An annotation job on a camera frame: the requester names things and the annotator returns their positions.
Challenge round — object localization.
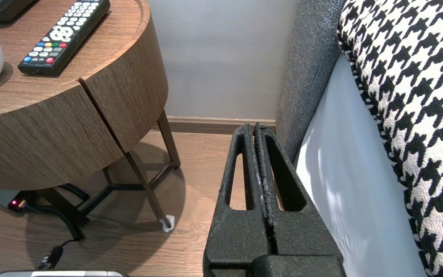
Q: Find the black TV remote control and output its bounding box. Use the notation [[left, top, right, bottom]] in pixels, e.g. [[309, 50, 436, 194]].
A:
[[17, 0, 111, 76]]

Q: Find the grey skirting board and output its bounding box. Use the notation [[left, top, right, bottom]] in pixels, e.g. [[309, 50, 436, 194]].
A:
[[152, 115, 276, 135]]

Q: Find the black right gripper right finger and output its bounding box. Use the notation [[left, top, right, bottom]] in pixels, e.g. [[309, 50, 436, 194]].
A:
[[248, 122, 347, 277]]

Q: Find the grey fabric headboard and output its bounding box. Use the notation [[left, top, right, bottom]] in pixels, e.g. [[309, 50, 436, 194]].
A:
[[275, 0, 347, 163]]

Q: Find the white table leg pad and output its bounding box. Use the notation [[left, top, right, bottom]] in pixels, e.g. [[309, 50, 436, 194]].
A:
[[159, 215, 176, 233]]

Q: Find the white robot base chassis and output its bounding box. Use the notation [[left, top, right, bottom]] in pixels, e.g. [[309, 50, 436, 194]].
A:
[[0, 270, 130, 277]]

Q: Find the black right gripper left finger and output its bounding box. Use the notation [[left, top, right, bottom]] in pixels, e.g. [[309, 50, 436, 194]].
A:
[[203, 123, 273, 272]]

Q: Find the black white houndstooth pillow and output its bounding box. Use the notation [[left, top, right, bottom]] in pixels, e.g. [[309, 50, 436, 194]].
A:
[[338, 0, 443, 277]]

